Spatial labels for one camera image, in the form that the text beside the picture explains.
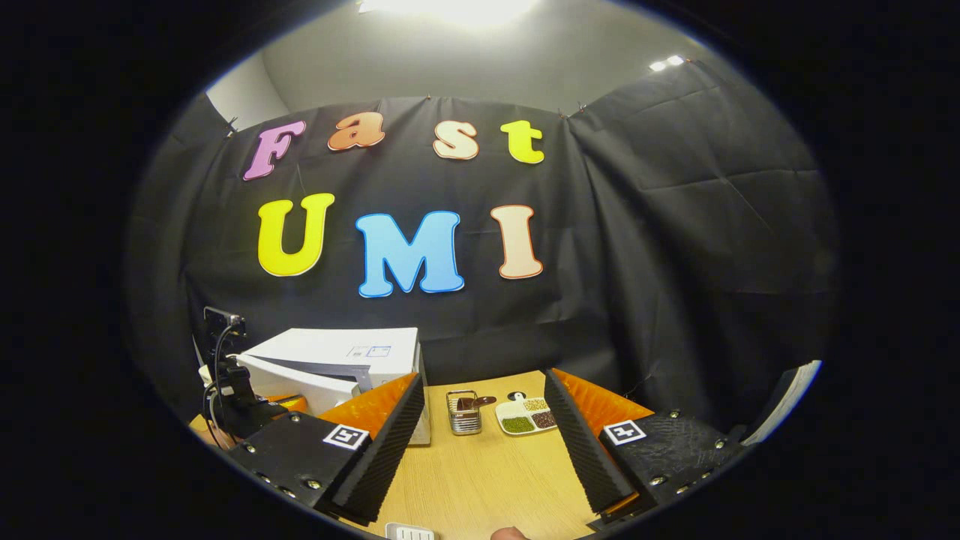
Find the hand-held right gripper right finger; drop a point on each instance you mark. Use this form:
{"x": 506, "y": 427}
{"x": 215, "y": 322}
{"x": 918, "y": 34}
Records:
{"x": 581, "y": 450}

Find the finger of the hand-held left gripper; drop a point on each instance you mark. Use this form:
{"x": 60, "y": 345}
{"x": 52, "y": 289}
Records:
{"x": 289, "y": 405}

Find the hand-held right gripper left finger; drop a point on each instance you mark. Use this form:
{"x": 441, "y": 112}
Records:
{"x": 382, "y": 457}

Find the white microwave oven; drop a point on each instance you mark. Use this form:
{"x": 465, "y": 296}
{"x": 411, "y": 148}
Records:
{"x": 337, "y": 356}

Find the white divided grain dish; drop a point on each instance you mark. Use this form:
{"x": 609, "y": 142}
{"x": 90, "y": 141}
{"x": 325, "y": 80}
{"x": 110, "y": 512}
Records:
{"x": 525, "y": 420}

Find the small white ribbed block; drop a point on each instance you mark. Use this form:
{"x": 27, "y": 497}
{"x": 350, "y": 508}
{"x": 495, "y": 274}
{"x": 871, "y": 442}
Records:
{"x": 410, "y": 532}

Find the black backdrop cloth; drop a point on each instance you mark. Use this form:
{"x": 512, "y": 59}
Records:
{"x": 675, "y": 262}

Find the small ceiling light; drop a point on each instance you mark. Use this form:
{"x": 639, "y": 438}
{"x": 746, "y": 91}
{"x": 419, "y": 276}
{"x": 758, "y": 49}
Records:
{"x": 667, "y": 63}

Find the large ceiling light panel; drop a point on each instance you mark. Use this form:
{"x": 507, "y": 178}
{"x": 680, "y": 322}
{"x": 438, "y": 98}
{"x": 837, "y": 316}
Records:
{"x": 450, "y": 9}

